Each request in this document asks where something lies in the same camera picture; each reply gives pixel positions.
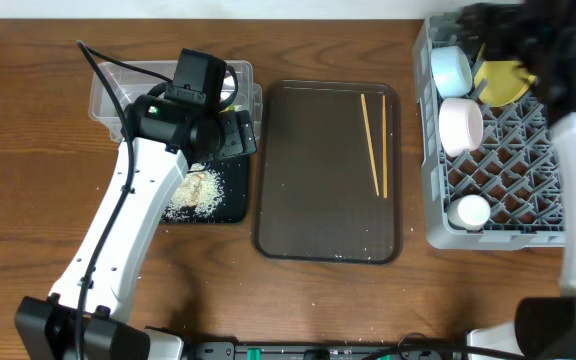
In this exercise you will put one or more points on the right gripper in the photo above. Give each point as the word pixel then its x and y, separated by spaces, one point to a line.
pixel 491 26

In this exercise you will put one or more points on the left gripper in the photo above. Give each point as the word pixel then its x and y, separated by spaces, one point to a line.
pixel 240 138

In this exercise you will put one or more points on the yellow plate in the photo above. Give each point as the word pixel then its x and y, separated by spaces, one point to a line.
pixel 499 83

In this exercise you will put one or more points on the light blue bowl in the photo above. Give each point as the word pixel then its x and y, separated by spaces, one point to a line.
pixel 451 72

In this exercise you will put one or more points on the rice food waste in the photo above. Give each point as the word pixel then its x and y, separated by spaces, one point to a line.
pixel 197 197

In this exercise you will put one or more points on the white pink bowl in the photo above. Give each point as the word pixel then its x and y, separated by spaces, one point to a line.
pixel 460 126

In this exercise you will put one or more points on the wooden chopstick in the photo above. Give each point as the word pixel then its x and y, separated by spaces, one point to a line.
pixel 384 149
pixel 369 143

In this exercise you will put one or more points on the white cup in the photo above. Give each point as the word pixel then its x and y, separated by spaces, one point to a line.
pixel 470 212

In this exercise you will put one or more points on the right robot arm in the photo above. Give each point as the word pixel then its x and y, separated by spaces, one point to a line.
pixel 541 35

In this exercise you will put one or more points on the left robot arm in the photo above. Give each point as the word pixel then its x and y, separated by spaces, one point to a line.
pixel 181 121

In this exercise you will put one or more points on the black waste tray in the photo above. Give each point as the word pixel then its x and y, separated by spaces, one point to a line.
pixel 235 175

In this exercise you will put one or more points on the grey dishwasher rack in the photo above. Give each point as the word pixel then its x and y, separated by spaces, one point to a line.
pixel 515 168

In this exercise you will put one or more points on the brown serving tray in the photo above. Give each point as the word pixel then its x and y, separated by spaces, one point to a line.
pixel 315 196

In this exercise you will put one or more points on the clear plastic bin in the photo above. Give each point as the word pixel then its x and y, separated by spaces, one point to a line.
pixel 128 85

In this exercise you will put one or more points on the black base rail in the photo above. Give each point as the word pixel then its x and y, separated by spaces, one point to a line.
pixel 222 350

